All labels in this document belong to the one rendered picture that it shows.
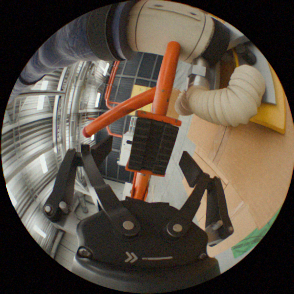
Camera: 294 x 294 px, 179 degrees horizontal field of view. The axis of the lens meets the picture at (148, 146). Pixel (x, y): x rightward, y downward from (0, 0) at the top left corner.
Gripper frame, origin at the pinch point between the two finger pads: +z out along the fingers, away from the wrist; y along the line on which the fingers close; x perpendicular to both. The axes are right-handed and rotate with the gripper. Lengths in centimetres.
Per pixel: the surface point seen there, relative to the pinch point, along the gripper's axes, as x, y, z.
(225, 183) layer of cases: -20, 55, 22
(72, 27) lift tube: 21.0, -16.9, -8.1
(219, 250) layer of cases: -48, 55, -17
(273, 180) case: 5.2, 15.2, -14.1
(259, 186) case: 3.0, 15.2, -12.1
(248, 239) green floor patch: -58, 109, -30
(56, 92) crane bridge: 25, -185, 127
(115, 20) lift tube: 19.7, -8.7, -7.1
